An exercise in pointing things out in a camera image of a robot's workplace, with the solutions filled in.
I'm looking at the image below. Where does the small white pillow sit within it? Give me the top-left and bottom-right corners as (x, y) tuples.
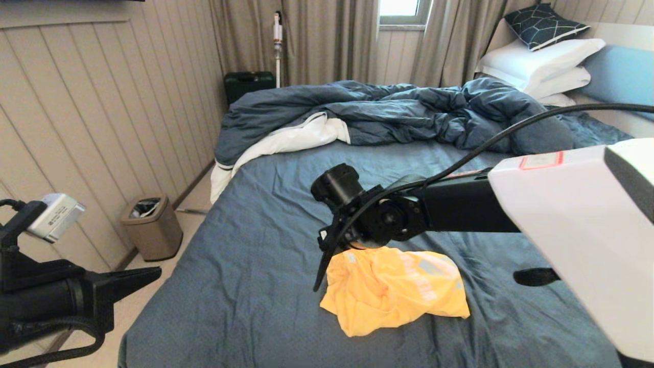
(535, 93), (578, 108)

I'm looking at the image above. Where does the dark blue bed sheet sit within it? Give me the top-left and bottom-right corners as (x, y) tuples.
(119, 106), (654, 368)

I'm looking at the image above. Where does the dark geometric pattern cushion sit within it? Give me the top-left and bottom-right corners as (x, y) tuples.
(504, 4), (591, 52)

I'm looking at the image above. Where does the crumpled dark blue duvet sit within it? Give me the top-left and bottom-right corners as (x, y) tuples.
(214, 78), (584, 168)

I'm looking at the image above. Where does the light blue headboard pad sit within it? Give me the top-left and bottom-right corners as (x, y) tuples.
(579, 45), (654, 121)

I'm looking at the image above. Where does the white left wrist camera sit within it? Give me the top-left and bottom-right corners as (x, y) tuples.
(27, 193), (86, 243)

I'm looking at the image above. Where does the flat white pillow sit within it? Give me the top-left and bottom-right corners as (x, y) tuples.
(521, 66), (592, 101)

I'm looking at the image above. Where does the wide beige curtain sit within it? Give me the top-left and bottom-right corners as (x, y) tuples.
(208, 0), (379, 88)

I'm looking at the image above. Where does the white stick vacuum cleaner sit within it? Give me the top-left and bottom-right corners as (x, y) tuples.
(272, 12), (284, 89)

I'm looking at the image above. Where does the beige headboard frame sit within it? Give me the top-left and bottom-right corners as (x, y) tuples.
(483, 19), (654, 139)

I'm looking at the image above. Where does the brown metal trash bin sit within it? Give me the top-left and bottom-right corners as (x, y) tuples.
(120, 195), (183, 263)

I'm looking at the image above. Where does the narrow beige curtain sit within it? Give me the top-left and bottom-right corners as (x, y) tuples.
(409, 0), (540, 89)

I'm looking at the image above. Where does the dark green hard case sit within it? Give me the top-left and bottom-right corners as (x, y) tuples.
(224, 72), (276, 108)

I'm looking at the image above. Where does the large white pillow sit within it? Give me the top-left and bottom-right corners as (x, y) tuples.
(475, 38), (606, 94)

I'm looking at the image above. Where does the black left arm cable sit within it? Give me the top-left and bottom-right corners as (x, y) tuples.
(0, 316), (106, 368)

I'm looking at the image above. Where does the yellow t-shirt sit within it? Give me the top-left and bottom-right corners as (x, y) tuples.
(320, 246), (471, 338)

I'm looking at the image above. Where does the window with grey frame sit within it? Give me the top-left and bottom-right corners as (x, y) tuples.
(377, 0), (432, 28)

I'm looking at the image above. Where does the white duvet lining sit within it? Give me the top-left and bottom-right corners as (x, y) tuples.
(210, 112), (351, 206)

